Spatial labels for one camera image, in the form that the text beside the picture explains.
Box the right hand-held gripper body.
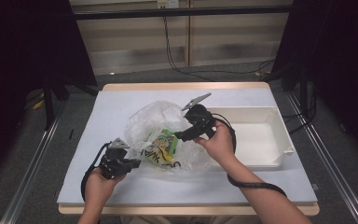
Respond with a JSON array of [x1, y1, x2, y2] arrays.
[[181, 92, 217, 140]]

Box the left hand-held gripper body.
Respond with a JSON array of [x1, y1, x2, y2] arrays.
[[99, 138, 133, 180]]

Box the green snack packet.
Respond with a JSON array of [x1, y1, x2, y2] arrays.
[[145, 128, 180, 163]]

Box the clear plastic bag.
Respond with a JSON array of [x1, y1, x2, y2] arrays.
[[124, 100, 214, 174]]

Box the white plastic bin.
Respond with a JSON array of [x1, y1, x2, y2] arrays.
[[204, 105, 296, 171]]

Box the person's left hand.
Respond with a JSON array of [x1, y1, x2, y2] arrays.
[[84, 167, 127, 207]]

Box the person's right hand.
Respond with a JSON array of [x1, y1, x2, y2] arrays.
[[193, 120, 238, 168]]

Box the wooden table with white top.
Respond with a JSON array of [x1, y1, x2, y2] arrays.
[[57, 81, 321, 217]]

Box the black metal stand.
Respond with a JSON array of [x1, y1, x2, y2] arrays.
[[41, 73, 100, 131], [268, 60, 317, 125]]

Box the yellow floor tape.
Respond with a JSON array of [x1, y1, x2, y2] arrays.
[[32, 98, 45, 111]]

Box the black horizontal bar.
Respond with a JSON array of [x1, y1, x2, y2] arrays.
[[73, 5, 294, 21]]

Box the dark curtain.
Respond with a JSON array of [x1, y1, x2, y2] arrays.
[[272, 0, 358, 164], [0, 0, 98, 186]]

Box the left hand-held gripper cable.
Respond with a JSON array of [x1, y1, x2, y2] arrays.
[[80, 142, 112, 203]]

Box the hand-held gripper cable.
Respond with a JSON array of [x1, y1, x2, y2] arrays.
[[80, 142, 112, 203], [212, 113, 289, 199]]

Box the black hanging cable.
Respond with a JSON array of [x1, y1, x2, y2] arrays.
[[162, 16, 275, 82]]

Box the right hand-held gripper cable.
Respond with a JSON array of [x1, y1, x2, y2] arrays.
[[212, 113, 289, 199]]

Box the metal floor rail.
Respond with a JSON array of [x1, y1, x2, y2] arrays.
[[286, 92, 358, 224], [0, 116, 62, 224]]

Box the black floor cables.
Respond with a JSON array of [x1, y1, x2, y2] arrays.
[[281, 87, 318, 135]]

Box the white wall socket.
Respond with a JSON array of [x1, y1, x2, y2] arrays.
[[157, 0, 180, 9]]

